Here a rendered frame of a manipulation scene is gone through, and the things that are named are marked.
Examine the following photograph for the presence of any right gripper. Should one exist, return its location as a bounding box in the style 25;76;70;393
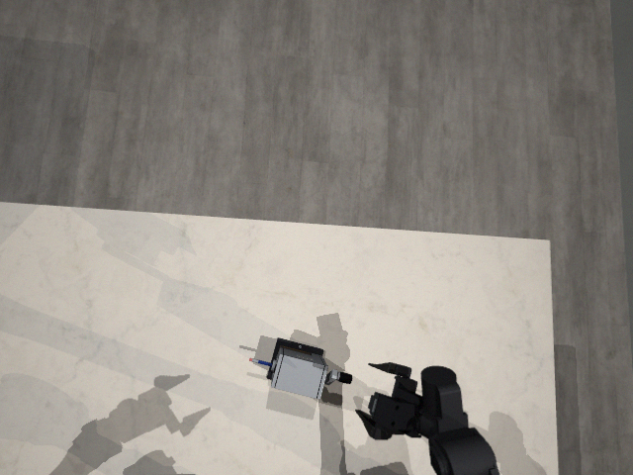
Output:
355;362;420;440

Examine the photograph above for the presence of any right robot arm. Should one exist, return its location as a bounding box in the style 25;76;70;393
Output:
368;366;499;475

